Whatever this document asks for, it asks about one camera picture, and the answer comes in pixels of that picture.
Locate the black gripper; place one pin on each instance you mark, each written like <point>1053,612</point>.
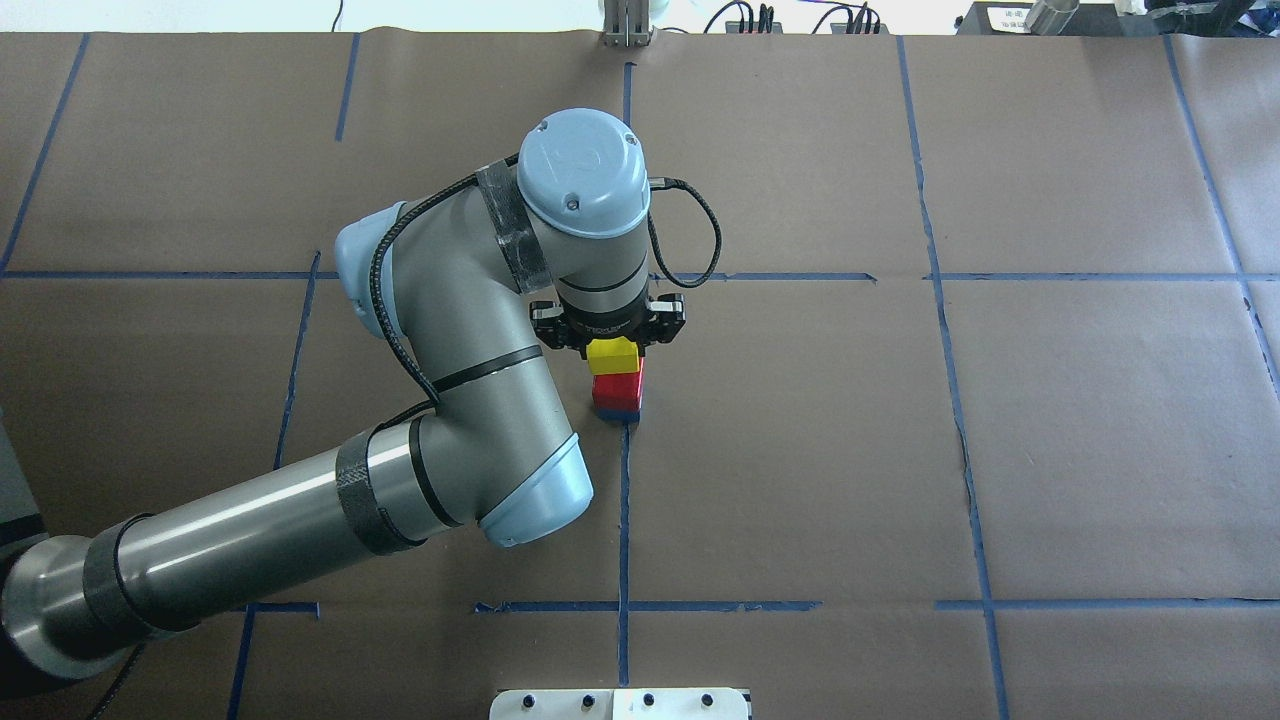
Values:
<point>603,329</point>

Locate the yellow wooden block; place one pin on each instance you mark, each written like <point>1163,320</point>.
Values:
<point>617,356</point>

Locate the red wooden block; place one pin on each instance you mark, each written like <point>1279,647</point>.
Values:
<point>622,392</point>

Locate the blue wooden block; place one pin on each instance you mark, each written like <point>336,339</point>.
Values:
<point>616,416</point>

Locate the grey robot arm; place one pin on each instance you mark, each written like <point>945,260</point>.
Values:
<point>547,249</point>

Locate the orange black connector box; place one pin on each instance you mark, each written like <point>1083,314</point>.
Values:
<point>744,18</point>
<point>861,19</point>

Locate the silver metal cylinder weight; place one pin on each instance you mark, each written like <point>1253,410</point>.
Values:
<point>1049,17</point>

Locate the aluminium frame post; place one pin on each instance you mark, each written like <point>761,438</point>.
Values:
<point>627,23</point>

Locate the white camera post with base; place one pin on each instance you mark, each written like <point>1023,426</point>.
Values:
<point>623,703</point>

